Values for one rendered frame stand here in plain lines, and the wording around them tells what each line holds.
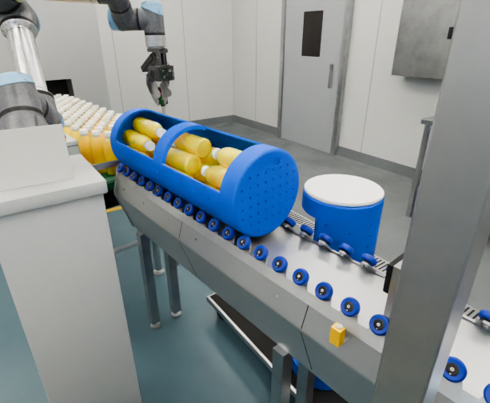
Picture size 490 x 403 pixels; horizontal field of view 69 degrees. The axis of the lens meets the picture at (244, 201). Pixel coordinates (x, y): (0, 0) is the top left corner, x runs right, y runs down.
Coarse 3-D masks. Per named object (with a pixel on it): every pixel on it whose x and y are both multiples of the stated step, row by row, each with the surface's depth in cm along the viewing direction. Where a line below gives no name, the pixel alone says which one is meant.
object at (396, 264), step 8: (400, 256) 81; (392, 264) 78; (400, 264) 77; (392, 272) 77; (384, 280) 80; (392, 280) 77; (384, 288) 80; (392, 288) 78; (392, 296) 79; (384, 312) 82
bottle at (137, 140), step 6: (126, 132) 159; (132, 132) 157; (138, 132) 157; (126, 138) 157; (132, 138) 154; (138, 138) 150; (144, 138) 150; (126, 144) 163; (132, 144) 154; (138, 144) 150; (144, 144) 150; (144, 150) 152
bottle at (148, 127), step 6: (138, 120) 158; (144, 120) 156; (150, 120) 155; (138, 126) 156; (144, 126) 153; (150, 126) 150; (156, 126) 150; (144, 132) 154; (150, 132) 150; (156, 132) 149
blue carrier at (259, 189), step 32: (128, 128) 162; (192, 128) 130; (128, 160) 150; (160, 160) 127; (256, 160) 100; (288, 160) 109; (192, 192) 115; (224, 192) 102; (256, 192) 104; (288, 192) 114; (256, 224) 109
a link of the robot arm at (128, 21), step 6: (108, 12) 125; (126, 12) 122; (132, 12) 125; (108, 18) 125; (114, 18) 125; (120, 18) 123; (126, 18) 124; (132, 18) 126; (114, 24) 126; (120, 24) 126; (126, 24) 126; (132, 24) 127; (138, 24) 127; (114, 30) 130; (120, 30) 129; (126, 30) 130; (132, 30) 131
